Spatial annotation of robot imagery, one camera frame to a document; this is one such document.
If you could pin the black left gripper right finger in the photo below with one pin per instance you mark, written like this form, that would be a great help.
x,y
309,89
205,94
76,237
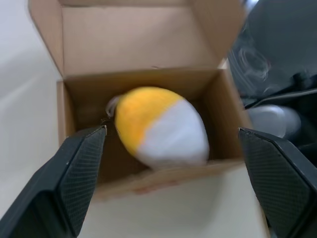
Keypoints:
x,y
282,183

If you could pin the yellow and white plush toy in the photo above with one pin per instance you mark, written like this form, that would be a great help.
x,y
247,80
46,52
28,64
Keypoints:
x,y
158,126

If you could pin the silver rounded robot part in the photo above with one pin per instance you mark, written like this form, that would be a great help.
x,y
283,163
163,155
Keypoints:
x,y
275,119

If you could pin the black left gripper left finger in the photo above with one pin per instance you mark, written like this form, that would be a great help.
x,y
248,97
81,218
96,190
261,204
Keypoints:
x,y
62,178

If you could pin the brown cardboard box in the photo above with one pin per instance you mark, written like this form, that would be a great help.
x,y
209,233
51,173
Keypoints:
x,y
138,42

